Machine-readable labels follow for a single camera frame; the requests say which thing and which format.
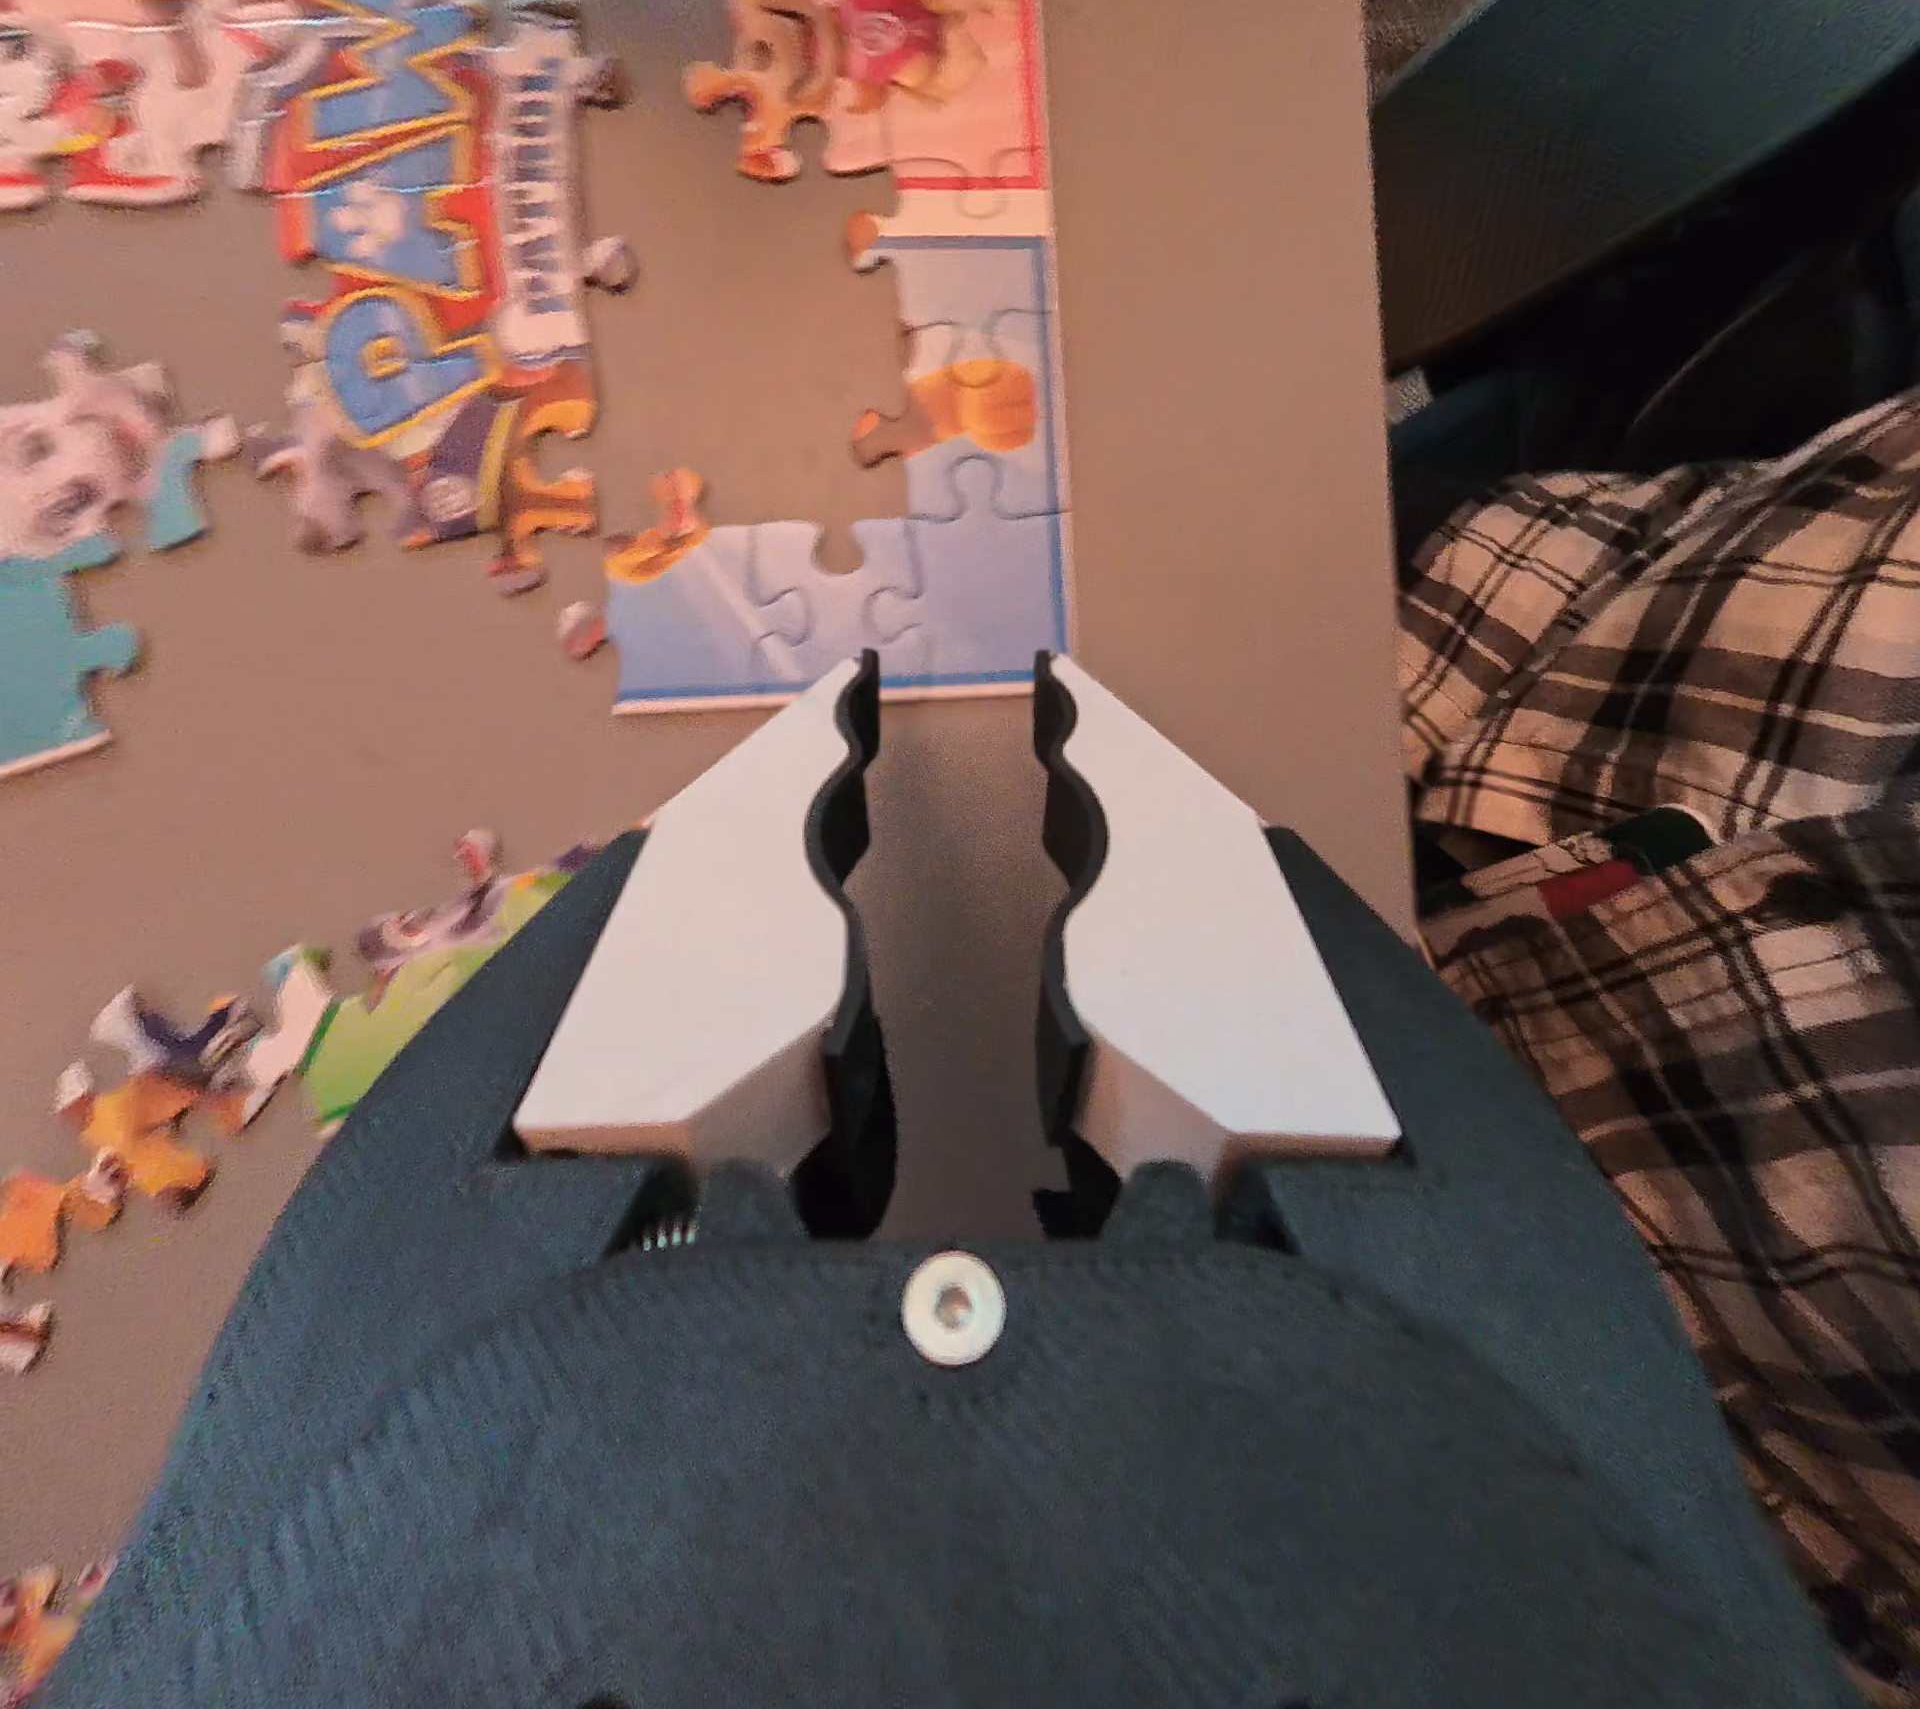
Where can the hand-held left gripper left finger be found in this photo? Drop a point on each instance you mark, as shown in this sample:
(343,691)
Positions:
(690,990)

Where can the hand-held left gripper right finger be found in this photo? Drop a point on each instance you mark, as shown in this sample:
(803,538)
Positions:
(1223,990)

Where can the green puzzle section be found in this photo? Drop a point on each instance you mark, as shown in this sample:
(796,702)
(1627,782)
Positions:
(375,1036)

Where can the orange dog face puzzle piece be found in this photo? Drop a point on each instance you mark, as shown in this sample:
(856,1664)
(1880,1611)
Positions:
(150,1109)

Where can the grey purple puzzle piece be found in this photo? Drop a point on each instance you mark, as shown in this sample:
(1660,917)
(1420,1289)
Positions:
(345,479)

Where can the orange fur puzzle piece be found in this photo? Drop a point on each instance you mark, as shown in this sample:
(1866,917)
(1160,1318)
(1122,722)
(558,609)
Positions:
(52,1221)

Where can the pink blue puzzle piece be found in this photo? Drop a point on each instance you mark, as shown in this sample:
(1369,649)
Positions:
(974,270)

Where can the assembled logo puzzle section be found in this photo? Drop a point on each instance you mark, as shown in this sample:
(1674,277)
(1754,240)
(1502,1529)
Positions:
(404,166)

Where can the pink dog puzzle piece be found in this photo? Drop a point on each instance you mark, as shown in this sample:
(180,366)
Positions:
(900,30)

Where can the plaid shirt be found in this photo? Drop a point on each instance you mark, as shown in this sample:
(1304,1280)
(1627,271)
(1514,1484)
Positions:
(1650,629)

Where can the assembled teal puzzle section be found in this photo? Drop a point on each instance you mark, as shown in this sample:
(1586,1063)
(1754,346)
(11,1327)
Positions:
(45,660)

